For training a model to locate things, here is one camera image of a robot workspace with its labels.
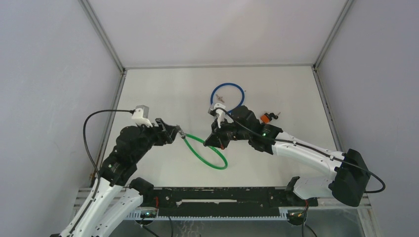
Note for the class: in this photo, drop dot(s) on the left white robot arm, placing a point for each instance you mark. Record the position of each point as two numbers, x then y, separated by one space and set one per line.
96 217

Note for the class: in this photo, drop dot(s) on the silver keys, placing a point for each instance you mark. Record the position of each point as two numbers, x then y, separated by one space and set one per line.
220 98

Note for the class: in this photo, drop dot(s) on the white slotted cable duct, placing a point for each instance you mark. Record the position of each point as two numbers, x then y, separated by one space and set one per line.
283 215

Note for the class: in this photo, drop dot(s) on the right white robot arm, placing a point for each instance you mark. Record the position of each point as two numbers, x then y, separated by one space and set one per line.
344 174

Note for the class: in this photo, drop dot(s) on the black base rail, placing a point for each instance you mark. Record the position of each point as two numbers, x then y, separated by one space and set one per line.
232 201

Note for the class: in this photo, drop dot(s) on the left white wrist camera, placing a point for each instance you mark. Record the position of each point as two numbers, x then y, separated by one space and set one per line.
140 116

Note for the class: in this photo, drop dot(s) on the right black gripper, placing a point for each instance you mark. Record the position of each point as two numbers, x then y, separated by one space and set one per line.
217 138

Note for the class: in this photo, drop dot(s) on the green cable lock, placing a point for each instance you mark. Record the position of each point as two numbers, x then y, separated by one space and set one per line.
210 156

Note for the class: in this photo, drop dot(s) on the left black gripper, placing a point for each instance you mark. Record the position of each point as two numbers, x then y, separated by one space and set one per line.
165 133

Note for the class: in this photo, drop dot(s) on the orange padlock with keys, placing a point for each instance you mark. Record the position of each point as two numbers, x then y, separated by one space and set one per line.
268 117

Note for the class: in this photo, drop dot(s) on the blue cable lock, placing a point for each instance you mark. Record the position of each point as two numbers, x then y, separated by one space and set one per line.
232 93

